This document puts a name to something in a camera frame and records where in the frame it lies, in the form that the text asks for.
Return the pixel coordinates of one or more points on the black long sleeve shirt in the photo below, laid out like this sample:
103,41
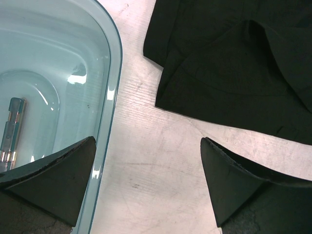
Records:
239,63

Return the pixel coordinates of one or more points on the translucent blue plastic bin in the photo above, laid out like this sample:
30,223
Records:
63,58

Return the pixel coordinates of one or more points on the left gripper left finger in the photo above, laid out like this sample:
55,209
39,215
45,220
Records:
45,196

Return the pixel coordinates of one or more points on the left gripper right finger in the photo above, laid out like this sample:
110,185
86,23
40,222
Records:
248,198

